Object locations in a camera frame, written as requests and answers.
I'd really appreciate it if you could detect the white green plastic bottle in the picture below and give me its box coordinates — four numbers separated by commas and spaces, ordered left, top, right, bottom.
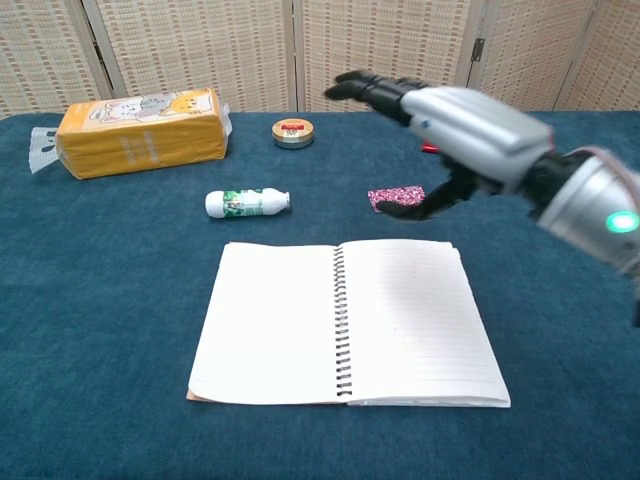
204, 187, 292, 220

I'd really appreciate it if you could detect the spiral kraft notebook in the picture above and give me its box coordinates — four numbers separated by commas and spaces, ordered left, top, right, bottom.
186, 238, 512, 409

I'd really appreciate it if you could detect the blue table cloth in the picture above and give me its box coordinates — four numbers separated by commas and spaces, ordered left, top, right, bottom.
0, 109, 640, 480

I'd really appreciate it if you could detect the round gold tin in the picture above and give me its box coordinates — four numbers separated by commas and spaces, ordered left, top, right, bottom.
271, 118, 316, 150

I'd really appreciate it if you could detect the yellow tissue pack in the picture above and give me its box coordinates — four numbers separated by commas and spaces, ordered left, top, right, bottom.
28, 88, 234, 181

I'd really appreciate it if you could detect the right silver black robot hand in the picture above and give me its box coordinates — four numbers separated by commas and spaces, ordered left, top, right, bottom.
323, 70, 591, 223

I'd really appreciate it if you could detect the woven folding screen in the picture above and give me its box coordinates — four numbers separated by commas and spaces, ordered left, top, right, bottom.
0, 0, 640, 121

